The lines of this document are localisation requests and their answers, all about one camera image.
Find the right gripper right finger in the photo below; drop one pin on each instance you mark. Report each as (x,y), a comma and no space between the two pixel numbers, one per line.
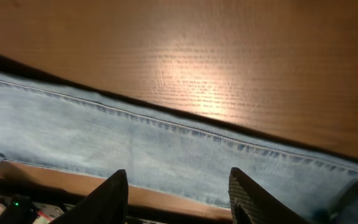
(251,204)

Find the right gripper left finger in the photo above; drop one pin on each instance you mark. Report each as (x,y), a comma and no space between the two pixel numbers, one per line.
(107,204)

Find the light blue denim jeans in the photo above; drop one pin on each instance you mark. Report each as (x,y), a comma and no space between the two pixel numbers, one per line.
(63,128)

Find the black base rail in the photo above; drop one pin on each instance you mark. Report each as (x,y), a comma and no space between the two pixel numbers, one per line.
(21,209)

